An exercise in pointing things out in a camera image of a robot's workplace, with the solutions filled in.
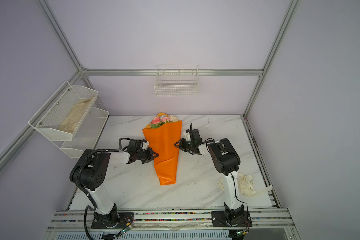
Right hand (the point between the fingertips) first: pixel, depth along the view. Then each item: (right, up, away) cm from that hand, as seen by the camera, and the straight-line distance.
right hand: (174, 145), depth 100 cm
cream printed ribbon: (+42, -22, -18) cm, 50 cm away
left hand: (-11, -7, -4) cm, 13 cm away
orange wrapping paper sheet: (-9, +3, +1) cm, 9 cm away
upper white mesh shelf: (-58, +17, -24) cm, 65 cm away
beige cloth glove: (-52, +14, -24) cm, 59 cm away
